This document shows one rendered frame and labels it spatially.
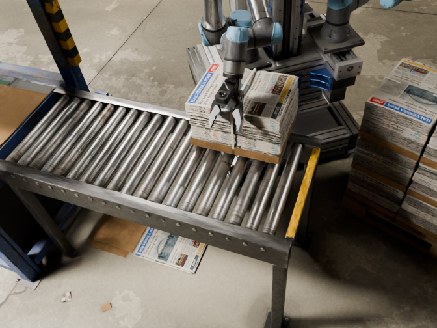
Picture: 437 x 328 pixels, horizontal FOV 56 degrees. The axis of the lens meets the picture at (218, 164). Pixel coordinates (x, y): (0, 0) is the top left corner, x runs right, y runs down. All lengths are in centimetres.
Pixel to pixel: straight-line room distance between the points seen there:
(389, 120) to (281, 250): 81
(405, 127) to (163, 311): 146
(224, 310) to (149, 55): 234
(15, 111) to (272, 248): 141
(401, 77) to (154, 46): 237
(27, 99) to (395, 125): 174
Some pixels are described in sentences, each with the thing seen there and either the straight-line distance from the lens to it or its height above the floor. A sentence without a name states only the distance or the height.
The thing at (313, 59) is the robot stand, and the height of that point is 73.
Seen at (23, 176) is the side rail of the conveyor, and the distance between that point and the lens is 190.
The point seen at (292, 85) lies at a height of 103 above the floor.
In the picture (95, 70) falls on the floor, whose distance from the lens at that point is 374.
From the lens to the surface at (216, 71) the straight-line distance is 172.
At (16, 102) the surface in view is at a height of 80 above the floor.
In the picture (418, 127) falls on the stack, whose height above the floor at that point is 79.
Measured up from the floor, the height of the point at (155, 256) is 1.
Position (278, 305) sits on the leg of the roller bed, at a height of 31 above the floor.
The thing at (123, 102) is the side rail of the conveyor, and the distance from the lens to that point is 203.
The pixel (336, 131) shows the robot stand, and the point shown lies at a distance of 260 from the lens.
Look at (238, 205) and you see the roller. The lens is 153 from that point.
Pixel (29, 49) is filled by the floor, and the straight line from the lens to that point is 431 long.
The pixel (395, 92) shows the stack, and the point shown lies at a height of 83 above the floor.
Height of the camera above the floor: 207
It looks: 50 degrees down
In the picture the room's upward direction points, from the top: 8 degrees counter-clockwise
